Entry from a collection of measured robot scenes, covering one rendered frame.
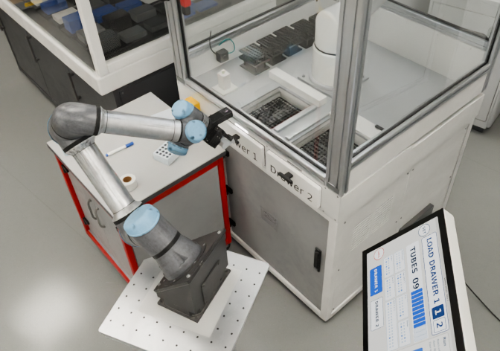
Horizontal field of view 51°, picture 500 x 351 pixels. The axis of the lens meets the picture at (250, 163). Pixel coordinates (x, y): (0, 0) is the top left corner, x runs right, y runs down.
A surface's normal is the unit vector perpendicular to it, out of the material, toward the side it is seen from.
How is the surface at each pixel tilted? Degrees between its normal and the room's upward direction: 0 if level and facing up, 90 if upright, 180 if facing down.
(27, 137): 0
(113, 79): 90
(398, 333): 50
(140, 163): 0
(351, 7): 90
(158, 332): 0
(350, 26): 90
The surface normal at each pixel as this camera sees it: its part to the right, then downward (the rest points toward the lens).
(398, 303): -0.78, -0.52
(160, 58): 0.65, 0.50
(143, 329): -0.04, -0.73
